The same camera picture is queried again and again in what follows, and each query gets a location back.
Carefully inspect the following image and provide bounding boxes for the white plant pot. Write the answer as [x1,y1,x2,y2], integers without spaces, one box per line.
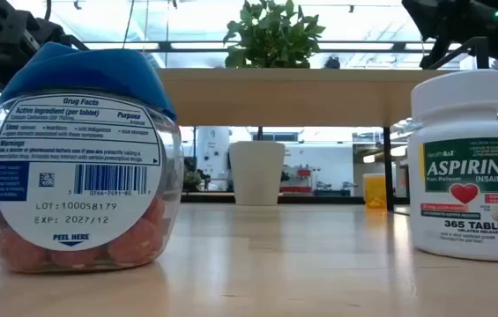
[228,140,286,207]

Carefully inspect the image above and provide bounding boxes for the white rounded machine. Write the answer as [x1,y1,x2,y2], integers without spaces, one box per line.
[195,126,231,191]

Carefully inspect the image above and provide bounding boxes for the green leafy plant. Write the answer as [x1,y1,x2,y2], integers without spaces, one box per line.
[223,0,327,142]

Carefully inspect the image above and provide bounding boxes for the red background machine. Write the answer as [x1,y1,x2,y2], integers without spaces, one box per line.
[279,166,314,195]

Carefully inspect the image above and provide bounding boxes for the small green background plant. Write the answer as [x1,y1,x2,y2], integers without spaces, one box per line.
[184,170,204,193]

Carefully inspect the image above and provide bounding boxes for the orange pill bottle white cap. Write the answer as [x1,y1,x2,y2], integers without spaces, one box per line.
[361,173,389,210]

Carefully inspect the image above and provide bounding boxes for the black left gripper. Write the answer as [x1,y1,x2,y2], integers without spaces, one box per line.
[0,8,73,54]

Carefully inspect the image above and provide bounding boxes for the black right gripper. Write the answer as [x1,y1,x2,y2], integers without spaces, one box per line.
[433,0,498,45]

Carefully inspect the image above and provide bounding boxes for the white aspirin bottle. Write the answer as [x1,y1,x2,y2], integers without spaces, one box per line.
[406,69,498,263]

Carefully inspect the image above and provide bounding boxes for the clear antacid jar blue lid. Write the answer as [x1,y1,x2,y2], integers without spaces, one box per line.
[0,41,184,274]

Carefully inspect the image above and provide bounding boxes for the wooden shelf black metal legs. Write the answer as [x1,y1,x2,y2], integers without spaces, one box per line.
[155,67,455,213]

